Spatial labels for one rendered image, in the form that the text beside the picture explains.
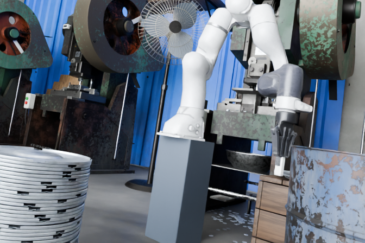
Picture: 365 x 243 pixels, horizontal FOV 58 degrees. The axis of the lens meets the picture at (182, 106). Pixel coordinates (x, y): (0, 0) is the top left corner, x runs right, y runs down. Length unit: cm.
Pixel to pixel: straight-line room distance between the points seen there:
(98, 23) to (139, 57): 55
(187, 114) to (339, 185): 84
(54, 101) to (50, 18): 305
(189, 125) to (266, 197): 43
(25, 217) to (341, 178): 71
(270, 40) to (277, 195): 62
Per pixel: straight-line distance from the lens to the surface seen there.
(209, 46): 152
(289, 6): 218
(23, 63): 445
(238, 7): 146
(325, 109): 323
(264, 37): 141
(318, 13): 185
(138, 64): 313
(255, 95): 202
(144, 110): 409
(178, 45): 272
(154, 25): 272
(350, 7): 216
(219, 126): 201
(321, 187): 78
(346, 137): 322
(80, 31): 283
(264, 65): 211
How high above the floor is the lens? 47
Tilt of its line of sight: 5 degrees up
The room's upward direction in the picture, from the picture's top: 9 degrees clockwise
